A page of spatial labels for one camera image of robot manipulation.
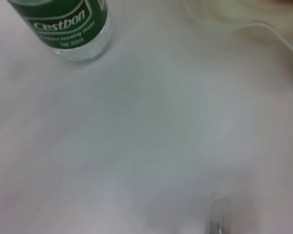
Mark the clear water bottle green label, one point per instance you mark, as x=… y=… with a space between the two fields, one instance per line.
x=63 y=24

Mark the grey marker pen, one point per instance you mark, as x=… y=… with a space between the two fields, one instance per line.
x=215 y=224

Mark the pale green glass fruit bowl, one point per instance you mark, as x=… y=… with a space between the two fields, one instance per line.
x=234 y=12

